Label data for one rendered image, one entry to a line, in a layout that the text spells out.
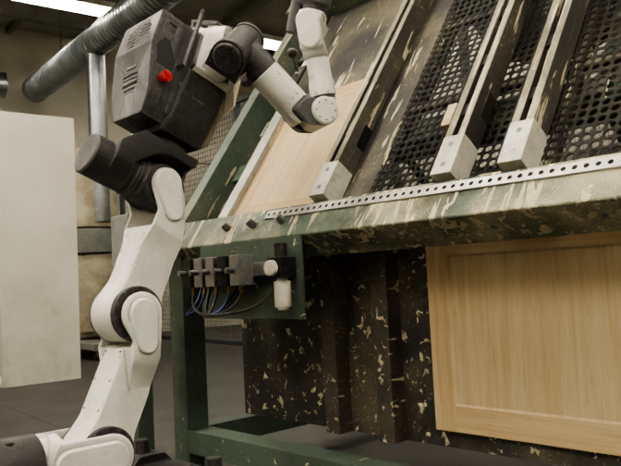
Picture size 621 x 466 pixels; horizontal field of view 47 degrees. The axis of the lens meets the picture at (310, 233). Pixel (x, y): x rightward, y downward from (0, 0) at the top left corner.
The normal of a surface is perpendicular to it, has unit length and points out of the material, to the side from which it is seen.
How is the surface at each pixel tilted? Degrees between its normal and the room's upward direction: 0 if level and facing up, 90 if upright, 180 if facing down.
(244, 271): 90
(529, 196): 55
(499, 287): 90
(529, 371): 90
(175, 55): 90
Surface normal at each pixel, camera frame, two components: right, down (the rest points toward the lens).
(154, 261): 0.68, -0.08
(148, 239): 0.48, 0.29
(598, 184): -0.62, -0.58
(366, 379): -0.73, 0.00
